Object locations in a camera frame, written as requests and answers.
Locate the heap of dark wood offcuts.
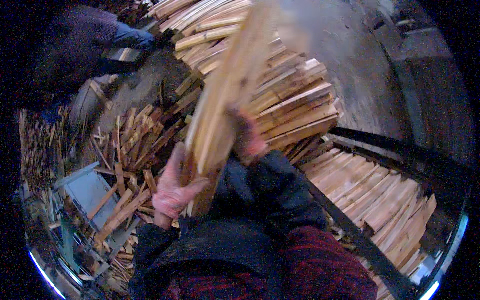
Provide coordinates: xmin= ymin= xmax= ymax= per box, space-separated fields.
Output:
xmin=88 ymin=73 xmax=205 ymax=177

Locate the bundle of long wooden slats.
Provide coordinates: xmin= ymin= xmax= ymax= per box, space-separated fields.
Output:
xmin=179 ymin=0 xmax=281 ymax=220

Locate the row of slats in cart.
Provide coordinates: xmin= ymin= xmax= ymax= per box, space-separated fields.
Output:
xmin=300 ymin=148 xmax=439 ymax=300

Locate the pile of wood splinters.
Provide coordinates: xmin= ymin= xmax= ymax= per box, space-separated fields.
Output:
xmin=18 ymin=107 xmax=76 ymax=199

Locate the person's left hand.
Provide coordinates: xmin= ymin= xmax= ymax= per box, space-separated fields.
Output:
xmin=152 ymin=142 xmax=211 ymax=230

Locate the black metal cart frame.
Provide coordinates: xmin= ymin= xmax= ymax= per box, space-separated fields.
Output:
xmin=290 ymin=125 xmax=474 ymax=300

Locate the tall stack of wooden slats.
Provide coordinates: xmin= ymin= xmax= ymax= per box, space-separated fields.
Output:
xmin=146 ymin=0 xmax=343 ymax=166

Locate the person's body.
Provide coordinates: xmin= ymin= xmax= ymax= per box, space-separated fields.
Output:
xmin=150 ymin=219 xmax=379 ymax=300

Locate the person's right hand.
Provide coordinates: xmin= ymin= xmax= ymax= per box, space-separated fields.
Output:
xmin=230 ymin=109 xmax=269 ymax=164

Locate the grey metal machine table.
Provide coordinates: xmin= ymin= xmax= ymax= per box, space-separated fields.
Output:
xmin=22 ymin=161 xmax=145 ymax=299

